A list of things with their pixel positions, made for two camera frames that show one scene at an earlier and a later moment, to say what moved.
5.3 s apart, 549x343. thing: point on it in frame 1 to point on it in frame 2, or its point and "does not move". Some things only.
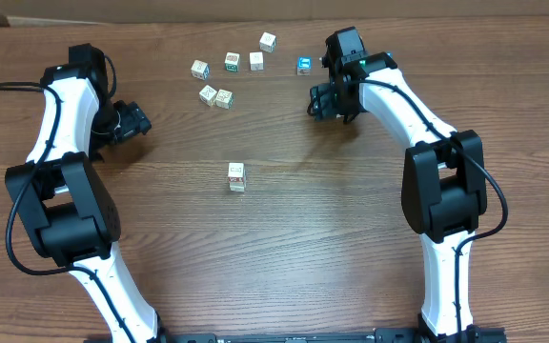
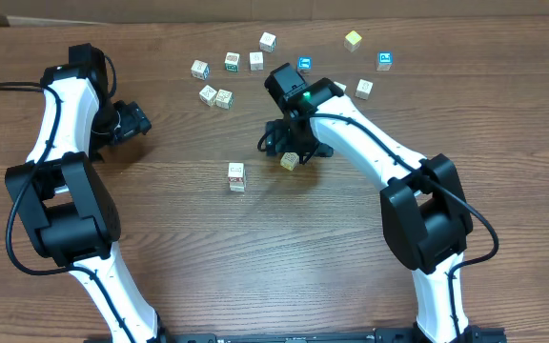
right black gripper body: x=322 y=102 to x=280 y=138
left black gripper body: x=132 y=122 does not move
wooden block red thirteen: x=235 y=170 does not move
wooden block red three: x=236 y=182 does not move
